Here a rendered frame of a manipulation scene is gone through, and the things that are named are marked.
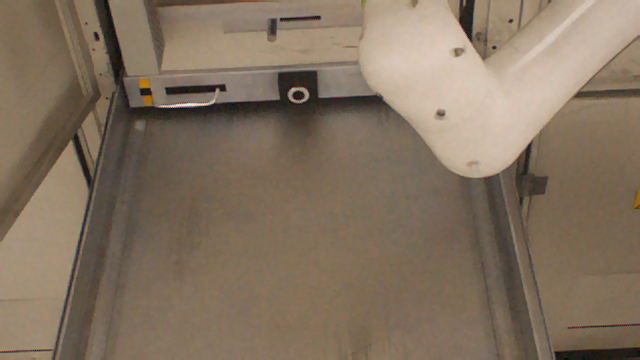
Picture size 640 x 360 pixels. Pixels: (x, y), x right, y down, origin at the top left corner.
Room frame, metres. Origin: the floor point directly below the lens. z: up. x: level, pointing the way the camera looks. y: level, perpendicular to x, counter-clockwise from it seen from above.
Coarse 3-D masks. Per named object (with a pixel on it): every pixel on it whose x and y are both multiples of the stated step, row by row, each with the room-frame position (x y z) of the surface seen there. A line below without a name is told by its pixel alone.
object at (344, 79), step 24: (168, 72) 1.13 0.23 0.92; (192, 72) 1.12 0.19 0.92; (216, 72) 1.12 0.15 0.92; (240, 72) 1.11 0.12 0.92; (264, 72) 1.11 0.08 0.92; (336, 72) 1.11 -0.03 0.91; (360, 72) 1.11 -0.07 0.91; (144, 96) 1.12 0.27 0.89; (168, 96) 1.12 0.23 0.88; (192, 96) 1.12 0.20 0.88; (240, 96) 1.11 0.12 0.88; (264, 96) 1.11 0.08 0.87; (336, 96) 1.11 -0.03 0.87
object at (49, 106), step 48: (0, 0) 1.08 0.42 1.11; (48, 0) 1.17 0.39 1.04; (0, 48) 1.04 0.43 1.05; (48, 48) 1.14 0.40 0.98; (0, 96) 1.01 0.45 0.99; (48, 96) 1.11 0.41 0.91; (96, 96) 1.17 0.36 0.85; (0, 144) 0.98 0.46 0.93; (48, 144) 1.07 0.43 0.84; (0, 192) 0.94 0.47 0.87; (0, 240) 0.87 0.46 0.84
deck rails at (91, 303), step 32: (128, 128) 1.09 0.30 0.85; (128, 160) 1.01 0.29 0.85; (96, 192) 0.89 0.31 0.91; (128, 192) 0.94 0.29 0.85; (480, 192) 0.89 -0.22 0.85; (96, 224) 0.85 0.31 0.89; (128, 224) 0.88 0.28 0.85; (480, 224) 0.83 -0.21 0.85; (96, 256) 0.82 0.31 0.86; (512, 256) 0.74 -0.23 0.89; (96, 288) 0.77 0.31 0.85; (512, 288) 0.72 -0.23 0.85; (96, 320) 0.72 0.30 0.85; (512, 320) 0.67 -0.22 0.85; (64, 352) 0.63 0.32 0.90; (96, 352) 0.67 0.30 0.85; (512, 352) 0.62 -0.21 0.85
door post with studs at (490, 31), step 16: (480, 0) 1.17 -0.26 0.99; (496, 0) 1.16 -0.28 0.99; (512, 0) 1.16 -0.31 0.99; (480, 16) 1.17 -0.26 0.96; (496, 16) 1.16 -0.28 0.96; (512, 16) 1.16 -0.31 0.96; (480, 32) 1.17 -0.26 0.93; (496, 32) 1.16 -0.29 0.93; (512, 32) 1.16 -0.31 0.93; (480, 48) 1.17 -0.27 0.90; (496, 48) 1.16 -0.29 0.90
